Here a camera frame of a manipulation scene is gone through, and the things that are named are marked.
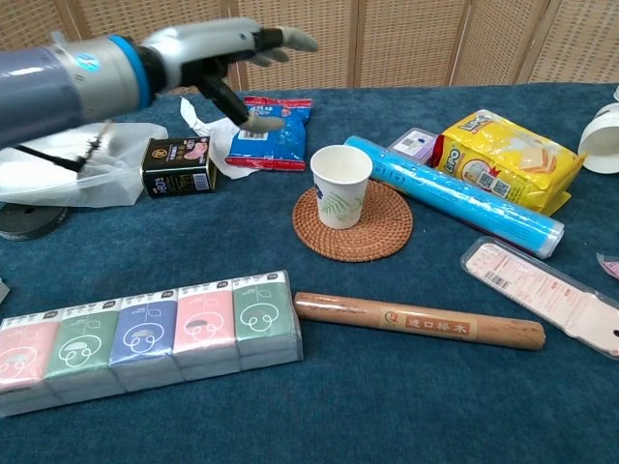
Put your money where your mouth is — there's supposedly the pink white candy bag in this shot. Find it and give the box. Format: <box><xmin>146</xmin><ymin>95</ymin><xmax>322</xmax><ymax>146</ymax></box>
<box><xmin>596</xmin><ymin>250</ymin><xmax>619</xmax><ymax>280</ymax></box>

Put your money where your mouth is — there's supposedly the thin black cable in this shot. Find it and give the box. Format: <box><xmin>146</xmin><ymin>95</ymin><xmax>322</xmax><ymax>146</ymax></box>
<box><xmin>14</xmin><ymin>120</ymin><xmax>115</xmax><ymax>174</ymax></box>

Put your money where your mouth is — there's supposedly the blue snack bag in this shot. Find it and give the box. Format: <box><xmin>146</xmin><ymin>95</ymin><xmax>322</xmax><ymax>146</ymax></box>
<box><xmin>224</xmin><ymin>95</ymin><xmax>314</xmax><ymax>173</ymax></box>

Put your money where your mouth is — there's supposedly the crumpled white paper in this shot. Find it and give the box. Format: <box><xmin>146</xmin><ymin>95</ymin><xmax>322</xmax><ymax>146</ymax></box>
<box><xmin>179</xmin><ymin>95</ymin><xmax>262</xmax><ymax>181</ymax></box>

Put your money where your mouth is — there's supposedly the colourful tissue multipack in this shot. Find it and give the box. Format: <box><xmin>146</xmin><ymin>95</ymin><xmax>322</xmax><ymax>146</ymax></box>
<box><xmin>0</xmin><ymin>270</ymin><xmax>305</xmax><ymax>420</ymax></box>

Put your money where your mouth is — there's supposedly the brown woven round coaster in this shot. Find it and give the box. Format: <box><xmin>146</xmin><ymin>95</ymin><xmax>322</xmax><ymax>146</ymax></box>
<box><xmin>292</xmin><ymin>179</ymin><xmax>414</xmax><ymax>264</ymax></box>

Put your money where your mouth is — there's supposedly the translucent plastic bag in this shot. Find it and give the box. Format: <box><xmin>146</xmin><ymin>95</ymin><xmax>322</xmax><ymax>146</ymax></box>
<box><xmin>0</xmin><ymin>121</ymin><xmax>169</xmax><ymax>209</ymax></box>

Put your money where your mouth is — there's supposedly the yellow biscuit bag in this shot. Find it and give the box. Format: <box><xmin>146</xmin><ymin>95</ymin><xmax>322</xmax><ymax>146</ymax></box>
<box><xmin>431</xmin><ymin>109</ymin><xmax>588</xmax><ymax>217</ymax></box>

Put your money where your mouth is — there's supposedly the wicker folding screen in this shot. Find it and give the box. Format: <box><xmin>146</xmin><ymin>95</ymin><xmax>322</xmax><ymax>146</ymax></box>
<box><xmin>0</xmin><ymin>0</ymin><xmax>619</xmax><ymax>94</ymax></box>

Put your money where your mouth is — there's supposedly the black round metal disc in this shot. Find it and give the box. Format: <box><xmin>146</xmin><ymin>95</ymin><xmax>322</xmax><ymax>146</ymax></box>
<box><xmin>0</xmin><ymin>202</ymin><xmax>69</xmax><ymax>242</ymax></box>

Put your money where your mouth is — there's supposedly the white paper cup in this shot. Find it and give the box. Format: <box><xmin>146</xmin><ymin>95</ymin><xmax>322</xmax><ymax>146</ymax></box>
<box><xmin>309</xmin><ymin>143</ymin><xmax>374</xmax><ymax>230</ymax></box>

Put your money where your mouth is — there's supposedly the black tin box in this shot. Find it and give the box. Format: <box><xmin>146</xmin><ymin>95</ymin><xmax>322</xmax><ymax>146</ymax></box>
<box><xmin>141</xmin><ymin>136</ymin><xmax>218</xmax><ymax>199</ymax></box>

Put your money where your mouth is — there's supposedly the paper cup stack lying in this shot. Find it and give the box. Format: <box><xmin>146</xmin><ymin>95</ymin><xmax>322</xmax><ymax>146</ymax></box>
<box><xmin>577</xmin><ymin>101</ymin><xmax>619</xmax><ymax>174</ymax></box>

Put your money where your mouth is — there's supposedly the pink clear flat package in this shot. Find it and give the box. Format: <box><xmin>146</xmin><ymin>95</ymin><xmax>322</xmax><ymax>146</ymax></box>
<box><xmin>459</xmin><ymin>236</ymin><xmax>619</xmax><ymax>362</ymax></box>

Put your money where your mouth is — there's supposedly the small purple box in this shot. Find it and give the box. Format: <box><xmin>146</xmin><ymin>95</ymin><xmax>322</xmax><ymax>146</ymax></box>
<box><xmin>388</xmin><ymin>127</ymin><xmax>444</xmax><ymax>165</ymax></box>

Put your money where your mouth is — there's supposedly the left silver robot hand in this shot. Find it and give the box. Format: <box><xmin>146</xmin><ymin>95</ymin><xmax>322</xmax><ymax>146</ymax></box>
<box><xmin>137</xmin><ymin>17</ymin><xmax>319</xmax><ymax>134</ymax></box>

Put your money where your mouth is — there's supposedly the wooden rolling pin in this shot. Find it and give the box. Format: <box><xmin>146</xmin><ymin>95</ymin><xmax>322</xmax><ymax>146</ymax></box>
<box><xmin>293</xmin><ymin>291</ymin><xmax>546</xmax><ymax>352</ymax></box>

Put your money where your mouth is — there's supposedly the blue table cloth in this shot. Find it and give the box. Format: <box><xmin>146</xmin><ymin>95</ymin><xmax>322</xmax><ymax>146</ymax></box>
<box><xmin>0</xmin><ymin>82</ymin><xmax>619</xmax><ymax>464</ymax></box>

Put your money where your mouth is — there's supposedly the light blue plastic roll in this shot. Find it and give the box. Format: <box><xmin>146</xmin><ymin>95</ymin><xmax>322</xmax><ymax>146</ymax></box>
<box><xmin>343</xmin><ymin>135</ymin><xmax>566</xmax><ymax>260</ymax></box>

